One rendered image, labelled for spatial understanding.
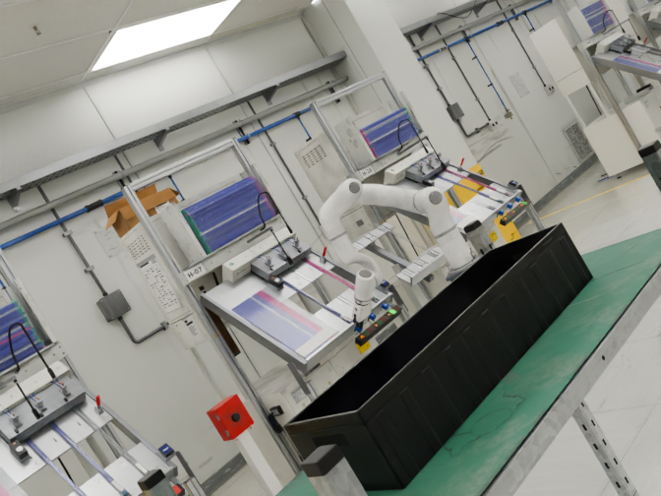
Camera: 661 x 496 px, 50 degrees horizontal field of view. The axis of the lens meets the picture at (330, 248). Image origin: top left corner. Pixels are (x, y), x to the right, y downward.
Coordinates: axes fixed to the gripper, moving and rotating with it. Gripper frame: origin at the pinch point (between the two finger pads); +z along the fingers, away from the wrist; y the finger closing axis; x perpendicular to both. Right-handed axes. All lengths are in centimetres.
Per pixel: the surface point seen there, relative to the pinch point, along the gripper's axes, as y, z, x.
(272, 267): 0, -4, 59
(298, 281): 5.7, 2.5, 45.4
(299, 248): 21, -4, 59
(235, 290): -22, 2, 64
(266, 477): -77, 34, -11
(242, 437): -76, 20, 4
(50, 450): -141, 2, 45
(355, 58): 296, 11, 234
